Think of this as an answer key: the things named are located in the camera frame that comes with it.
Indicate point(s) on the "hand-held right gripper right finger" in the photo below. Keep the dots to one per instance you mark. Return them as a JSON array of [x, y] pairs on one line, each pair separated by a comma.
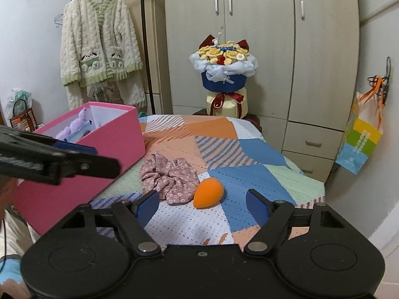
[[258, 206]]

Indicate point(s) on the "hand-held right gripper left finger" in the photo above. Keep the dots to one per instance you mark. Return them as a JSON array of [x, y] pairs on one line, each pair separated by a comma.
[[146, 206]]

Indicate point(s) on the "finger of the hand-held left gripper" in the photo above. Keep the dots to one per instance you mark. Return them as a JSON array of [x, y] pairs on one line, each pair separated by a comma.
[[78, 168], [37, 137]]

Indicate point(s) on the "pink cardboard box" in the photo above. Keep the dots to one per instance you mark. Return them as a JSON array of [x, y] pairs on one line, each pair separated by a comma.
[[78, 193]]

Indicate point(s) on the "pink floral scrunchie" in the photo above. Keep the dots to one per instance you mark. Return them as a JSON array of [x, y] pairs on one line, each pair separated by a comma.
[[168, 177]]

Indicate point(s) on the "orange makeup sponge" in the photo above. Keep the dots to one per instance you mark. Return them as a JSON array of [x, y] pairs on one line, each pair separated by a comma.
[[209, 193]]

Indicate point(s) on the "brown woven basket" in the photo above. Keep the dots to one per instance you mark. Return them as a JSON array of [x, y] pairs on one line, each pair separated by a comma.
[[23, 118]]

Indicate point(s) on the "light blue cloth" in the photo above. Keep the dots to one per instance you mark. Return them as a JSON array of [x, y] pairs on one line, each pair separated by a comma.
[[84, 129]]

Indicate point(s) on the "purple plush toy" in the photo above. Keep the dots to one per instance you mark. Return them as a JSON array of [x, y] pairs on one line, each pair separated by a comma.
[[76, 124]]

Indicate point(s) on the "beige cloth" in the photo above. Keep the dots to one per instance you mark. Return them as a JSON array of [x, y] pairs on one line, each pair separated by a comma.
[[15, 233]]

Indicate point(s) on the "cream fluffy pajama pants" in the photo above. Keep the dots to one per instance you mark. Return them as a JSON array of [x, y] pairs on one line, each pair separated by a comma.
[[131, 93]]

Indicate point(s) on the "cream gift box red ribbon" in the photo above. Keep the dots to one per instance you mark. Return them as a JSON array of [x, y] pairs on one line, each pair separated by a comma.
[[227, 106]]

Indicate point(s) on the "colourful striped paper bag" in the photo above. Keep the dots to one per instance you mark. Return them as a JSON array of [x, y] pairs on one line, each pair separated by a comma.
[[358, 143]]

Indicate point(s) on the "cream green fluffy cardigan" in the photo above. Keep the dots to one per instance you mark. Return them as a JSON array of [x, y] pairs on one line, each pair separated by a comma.
[[103, 37]]

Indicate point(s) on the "flower bouquet blue wrap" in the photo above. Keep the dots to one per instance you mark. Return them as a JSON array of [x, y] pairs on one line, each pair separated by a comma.
[[224, 68]]

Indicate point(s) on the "black clothes rack pole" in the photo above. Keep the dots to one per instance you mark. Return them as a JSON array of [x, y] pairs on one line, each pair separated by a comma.
[[146, 37]]

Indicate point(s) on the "beige wardrobe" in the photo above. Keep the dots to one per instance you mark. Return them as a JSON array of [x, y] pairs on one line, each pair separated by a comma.
[[274, 53]]

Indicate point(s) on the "black wall hook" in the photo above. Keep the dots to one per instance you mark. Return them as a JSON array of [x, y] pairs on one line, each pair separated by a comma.
[[386, 78]]

